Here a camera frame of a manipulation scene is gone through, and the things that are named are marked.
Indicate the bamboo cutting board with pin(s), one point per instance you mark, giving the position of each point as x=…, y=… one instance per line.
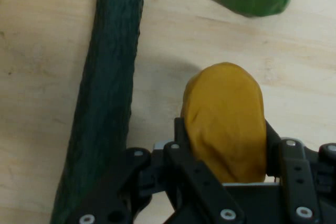
x=210, y=40

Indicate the long dark green cucumber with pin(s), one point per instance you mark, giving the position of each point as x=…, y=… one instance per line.
x=110, y=77

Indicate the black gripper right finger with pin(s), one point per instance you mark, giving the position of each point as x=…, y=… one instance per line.
x=296, y=171

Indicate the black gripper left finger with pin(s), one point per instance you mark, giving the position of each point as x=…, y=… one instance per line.
x=189, y=171

